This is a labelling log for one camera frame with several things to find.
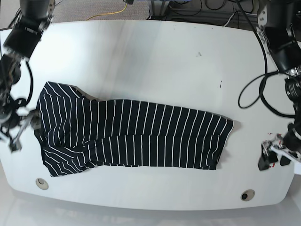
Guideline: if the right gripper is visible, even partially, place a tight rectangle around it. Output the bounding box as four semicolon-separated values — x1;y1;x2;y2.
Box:
0;103;41;144

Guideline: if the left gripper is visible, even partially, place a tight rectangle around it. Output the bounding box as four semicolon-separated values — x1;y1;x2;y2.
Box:
258;123;301;171

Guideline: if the black white striped t-shirt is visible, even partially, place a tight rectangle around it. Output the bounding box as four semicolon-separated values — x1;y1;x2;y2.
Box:
35;82;234;177

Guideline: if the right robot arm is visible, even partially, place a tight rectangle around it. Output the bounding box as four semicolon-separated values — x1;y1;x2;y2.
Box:
0;0;55;152

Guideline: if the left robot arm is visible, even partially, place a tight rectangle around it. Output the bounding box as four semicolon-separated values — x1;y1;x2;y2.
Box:
251;0;301;175

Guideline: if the red tape rectangle marking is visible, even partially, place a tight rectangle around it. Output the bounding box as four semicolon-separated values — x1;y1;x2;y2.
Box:
262;135;278;161

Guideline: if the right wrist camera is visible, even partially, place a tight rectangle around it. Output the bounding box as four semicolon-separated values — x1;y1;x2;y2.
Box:
9;140;22;153

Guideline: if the right table cable grommet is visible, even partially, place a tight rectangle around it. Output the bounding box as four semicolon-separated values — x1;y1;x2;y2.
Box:
240;189;255;202

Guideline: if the table cable grommet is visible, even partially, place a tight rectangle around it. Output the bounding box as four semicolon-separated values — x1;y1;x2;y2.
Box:
35;178;49;190
240;189;255;202

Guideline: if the left table cable grommet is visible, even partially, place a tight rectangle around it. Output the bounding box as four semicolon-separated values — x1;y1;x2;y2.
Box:
35;178;49;190

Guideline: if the yellow cable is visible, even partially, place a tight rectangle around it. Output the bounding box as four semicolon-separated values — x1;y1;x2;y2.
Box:
87;1;132;21

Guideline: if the white cable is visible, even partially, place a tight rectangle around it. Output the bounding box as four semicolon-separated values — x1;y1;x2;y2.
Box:
223;11;237;27

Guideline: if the aluminium frame rail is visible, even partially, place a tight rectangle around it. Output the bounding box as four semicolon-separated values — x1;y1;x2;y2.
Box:
148;0;170;20

